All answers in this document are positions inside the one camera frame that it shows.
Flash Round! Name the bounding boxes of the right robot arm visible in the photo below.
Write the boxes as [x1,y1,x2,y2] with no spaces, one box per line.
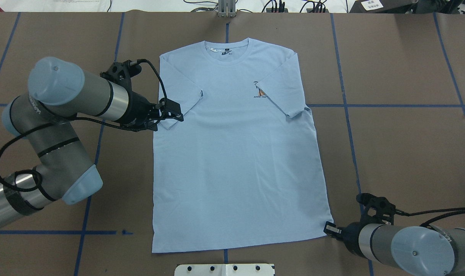
[324,193,465,276]

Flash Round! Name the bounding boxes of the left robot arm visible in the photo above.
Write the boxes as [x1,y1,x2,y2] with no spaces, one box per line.
[0,57,184,229]

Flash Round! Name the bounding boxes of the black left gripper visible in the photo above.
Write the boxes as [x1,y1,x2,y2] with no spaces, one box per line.
[100,61,184,132]

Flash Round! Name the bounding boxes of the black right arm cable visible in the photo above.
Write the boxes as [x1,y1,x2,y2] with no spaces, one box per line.
[393,207,465,227]

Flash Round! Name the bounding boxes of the light blue t-shirt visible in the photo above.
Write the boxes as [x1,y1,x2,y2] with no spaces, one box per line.
[152,38,333,253]

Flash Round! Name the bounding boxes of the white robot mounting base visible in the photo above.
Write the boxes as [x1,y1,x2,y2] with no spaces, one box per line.
[174,263,276,276]

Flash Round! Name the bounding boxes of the aluminium frame post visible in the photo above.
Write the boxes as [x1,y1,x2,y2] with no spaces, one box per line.
[217,0,237,18]

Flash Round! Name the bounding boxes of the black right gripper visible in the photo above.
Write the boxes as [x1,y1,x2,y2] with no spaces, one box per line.
[324,193,396,258]

